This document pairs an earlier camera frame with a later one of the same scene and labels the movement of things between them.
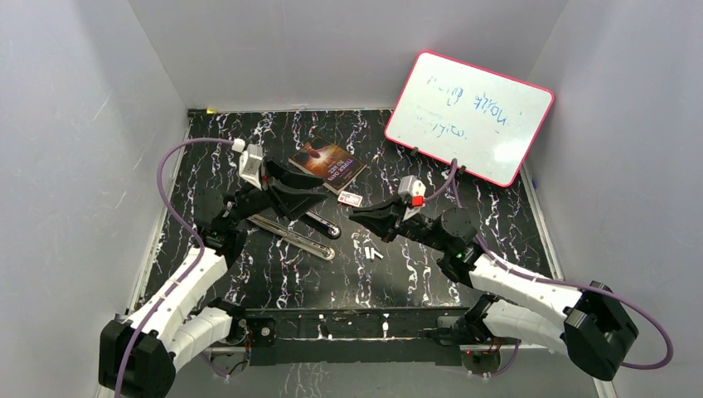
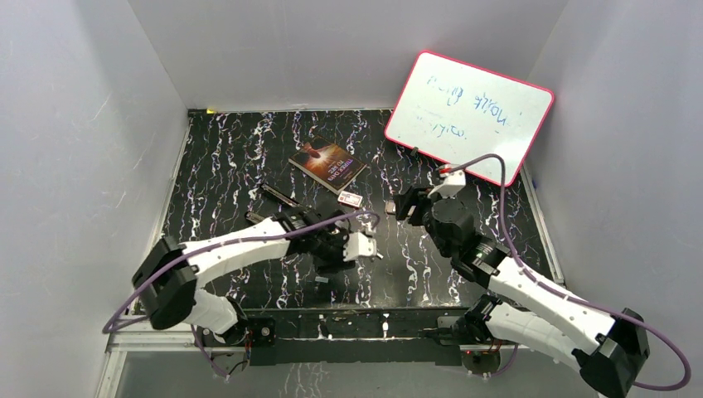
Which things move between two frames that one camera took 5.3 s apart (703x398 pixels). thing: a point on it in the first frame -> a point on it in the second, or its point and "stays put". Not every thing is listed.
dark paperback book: [336, 168] stays put
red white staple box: [350, 199] stays put
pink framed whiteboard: [485, 120] stays put
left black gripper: [289, 202] -> [336, 263]
